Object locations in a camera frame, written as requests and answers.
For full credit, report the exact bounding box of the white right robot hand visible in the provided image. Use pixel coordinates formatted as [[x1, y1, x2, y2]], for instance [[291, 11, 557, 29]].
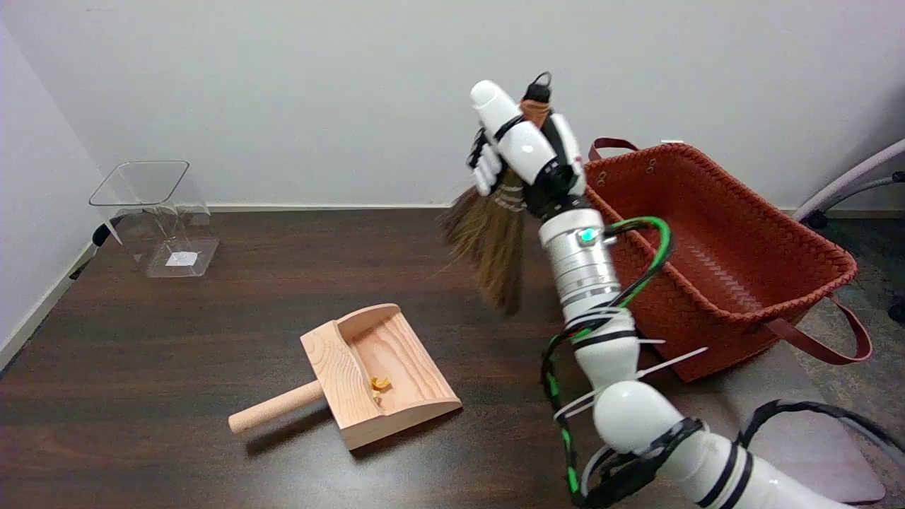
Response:
[[467, 80, 588, 218]]

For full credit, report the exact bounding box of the small straw hand broom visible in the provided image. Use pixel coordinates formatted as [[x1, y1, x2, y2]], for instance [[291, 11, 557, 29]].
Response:
[[438, 71, 554, 317]]

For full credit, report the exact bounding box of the brown woven storage basket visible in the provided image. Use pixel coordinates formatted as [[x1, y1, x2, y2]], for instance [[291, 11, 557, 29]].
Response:
[[584, 137, 873, 383]]

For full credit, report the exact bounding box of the wooden dustpan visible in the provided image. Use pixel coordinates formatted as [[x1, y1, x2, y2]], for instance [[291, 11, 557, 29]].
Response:
[[228, 303, 463, 451]]

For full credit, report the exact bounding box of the clear plastic bin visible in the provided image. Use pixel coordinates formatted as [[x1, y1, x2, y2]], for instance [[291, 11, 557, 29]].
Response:
[[88, 160, 220, 279]]

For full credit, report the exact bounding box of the green and black cable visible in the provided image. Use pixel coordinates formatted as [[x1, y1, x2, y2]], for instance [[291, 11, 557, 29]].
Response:
[[540, 216, 675, 509]]

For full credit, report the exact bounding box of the black cable loop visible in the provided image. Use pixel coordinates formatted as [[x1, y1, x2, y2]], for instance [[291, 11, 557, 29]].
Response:
[[735, 399, 905, 453]]

